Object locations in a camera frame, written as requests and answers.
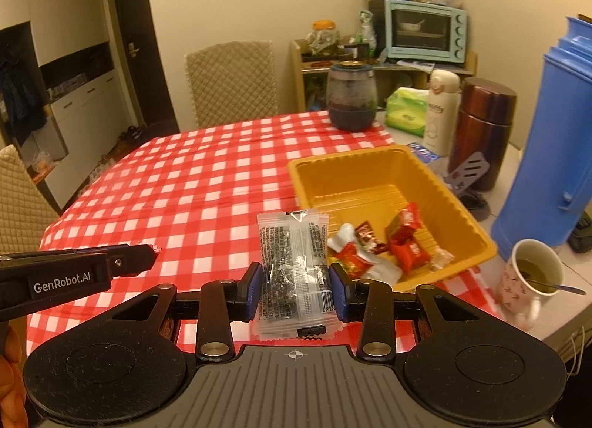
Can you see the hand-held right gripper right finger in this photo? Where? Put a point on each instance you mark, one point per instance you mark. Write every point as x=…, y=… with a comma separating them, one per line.
x=336, y=291

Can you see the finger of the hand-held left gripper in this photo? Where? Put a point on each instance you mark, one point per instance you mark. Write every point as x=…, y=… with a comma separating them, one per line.
x=132, y=260

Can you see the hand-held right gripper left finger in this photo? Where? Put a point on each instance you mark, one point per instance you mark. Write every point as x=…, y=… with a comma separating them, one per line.
x=256, y=291

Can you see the yellow-green candy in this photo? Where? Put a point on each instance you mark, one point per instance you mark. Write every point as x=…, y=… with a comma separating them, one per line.
x=336, y=263

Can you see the clear packet of black snack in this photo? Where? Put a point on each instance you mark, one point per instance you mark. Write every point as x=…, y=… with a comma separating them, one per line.
x=291, y=266

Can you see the dark red patterned candy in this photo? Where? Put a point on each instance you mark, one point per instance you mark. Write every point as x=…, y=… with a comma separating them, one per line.
x=367, y=234

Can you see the large red snack packet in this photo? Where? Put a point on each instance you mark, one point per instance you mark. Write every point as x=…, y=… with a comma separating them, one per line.
x=409, y=254

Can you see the yellow plastic tray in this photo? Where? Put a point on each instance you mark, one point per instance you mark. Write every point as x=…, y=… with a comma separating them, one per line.
x=351, y=178

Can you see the person's left hand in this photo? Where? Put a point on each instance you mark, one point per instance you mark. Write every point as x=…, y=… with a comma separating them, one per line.
x=9, y=391

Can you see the white snack packet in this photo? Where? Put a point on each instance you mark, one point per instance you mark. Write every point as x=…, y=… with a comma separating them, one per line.
x=347, y=234

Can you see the quilted beige chair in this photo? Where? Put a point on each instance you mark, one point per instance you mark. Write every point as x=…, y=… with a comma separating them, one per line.
x=231, y=81
x=23, y=197

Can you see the red checkered tablecloth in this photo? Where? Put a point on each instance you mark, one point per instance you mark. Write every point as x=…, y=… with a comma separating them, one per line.
x=208, y=169

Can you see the clear plastic bag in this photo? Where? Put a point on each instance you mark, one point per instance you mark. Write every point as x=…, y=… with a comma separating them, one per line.
x=44, y=163

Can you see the flat blue packet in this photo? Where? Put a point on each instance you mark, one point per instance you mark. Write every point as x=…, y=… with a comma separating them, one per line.
x=423, y=154

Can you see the white cabinet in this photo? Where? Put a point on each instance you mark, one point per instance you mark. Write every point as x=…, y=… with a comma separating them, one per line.
x=83, y=95

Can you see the patterned mug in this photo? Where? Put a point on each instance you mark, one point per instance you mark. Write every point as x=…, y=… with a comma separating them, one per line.
x=513, y=289

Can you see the grey phone stand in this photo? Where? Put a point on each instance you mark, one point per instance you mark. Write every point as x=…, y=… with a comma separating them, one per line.
x=467, y=169

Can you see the green tissue pack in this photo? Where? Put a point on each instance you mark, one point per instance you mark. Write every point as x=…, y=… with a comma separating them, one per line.
x=407, y=111

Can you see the dark glass jar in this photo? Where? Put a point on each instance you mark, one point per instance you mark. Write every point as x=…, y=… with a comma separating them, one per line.
x=350, y=95

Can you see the dark hanging clothing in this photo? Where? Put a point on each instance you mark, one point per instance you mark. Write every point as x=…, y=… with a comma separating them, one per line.
x=18, y=90

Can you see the white rabbit print bottle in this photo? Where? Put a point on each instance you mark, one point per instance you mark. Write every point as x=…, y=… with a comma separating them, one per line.
x=439, y=118

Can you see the brown metal thermos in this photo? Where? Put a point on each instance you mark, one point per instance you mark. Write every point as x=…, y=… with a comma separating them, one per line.
x=481, y=132

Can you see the wooden shelf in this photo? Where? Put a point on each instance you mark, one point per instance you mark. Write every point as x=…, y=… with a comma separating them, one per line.
x=296, y=76

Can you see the metal spoon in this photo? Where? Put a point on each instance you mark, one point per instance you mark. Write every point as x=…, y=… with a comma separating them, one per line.
x=569, y=289

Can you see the dark brown door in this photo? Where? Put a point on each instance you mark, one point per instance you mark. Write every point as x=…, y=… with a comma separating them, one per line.
x=138, y=16

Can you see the blue plastic jug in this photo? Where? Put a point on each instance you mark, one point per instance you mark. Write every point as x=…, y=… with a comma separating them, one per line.
x=541, y=155

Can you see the black device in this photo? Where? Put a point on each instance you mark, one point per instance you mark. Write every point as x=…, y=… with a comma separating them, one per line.
x=582, y=236

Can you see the plastic jar with orange lid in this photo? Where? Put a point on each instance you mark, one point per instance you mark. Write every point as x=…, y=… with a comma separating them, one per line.
x=323, y=37

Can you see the white bowl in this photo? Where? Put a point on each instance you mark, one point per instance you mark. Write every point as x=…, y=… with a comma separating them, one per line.
x=410, y=25

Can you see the light blue toaster oven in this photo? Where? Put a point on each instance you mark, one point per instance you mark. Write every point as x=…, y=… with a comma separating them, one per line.
x=458, y=30

